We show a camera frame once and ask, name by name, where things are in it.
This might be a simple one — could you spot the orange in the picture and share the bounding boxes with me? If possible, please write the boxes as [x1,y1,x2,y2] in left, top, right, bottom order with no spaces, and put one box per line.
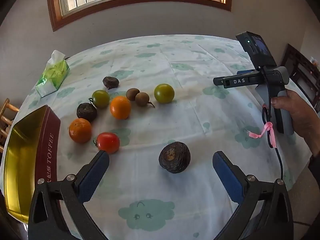
[69,118,92,144]
[110,96,132,120]

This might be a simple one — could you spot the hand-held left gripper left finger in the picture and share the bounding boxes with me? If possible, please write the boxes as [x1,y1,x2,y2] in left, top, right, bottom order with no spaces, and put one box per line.
[28,150,110,240]

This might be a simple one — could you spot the red tomato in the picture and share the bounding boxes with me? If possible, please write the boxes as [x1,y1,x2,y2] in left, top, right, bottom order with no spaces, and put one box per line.
[94,132,120,154]

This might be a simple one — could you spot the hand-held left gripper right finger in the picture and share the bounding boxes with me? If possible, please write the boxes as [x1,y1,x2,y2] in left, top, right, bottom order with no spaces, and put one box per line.
[212,151,294,240]

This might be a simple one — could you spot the dark wooden furniture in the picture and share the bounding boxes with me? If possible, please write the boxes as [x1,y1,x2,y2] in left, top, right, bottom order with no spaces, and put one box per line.
[280,44,320,110]

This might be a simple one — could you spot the large dark water chestnut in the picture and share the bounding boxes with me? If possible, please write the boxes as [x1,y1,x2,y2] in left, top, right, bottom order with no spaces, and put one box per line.
[159,142,191,174]

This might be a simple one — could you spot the pink ribbon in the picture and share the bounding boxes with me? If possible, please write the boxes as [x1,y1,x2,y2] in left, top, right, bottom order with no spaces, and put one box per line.
[246,122,277,148]

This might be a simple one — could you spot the person's right hand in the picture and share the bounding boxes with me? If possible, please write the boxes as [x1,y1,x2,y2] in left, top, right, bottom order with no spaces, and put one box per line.
[271,89,320,157]

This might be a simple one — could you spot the green tissue pack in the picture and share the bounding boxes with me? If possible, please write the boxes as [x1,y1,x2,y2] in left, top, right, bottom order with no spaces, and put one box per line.
[35,50,70,97]

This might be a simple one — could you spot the black cable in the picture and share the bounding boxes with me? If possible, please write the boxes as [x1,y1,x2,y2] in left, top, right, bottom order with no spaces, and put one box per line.
[260,66,284,180]

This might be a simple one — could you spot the red gold tin box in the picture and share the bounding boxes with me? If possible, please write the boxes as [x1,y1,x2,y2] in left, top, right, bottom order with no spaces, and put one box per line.
[4,104,61,224]

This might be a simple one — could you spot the brown longan with stem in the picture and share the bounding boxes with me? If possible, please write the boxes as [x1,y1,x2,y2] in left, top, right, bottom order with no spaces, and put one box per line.
[134,92,155,108]

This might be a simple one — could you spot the green tomato with stem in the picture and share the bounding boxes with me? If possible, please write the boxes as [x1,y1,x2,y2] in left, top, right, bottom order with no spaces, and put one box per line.
[89,90,110,109]

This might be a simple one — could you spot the wooden chair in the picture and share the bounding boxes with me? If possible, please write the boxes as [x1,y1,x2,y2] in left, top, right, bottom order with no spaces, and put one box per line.
[0,98,20,153]

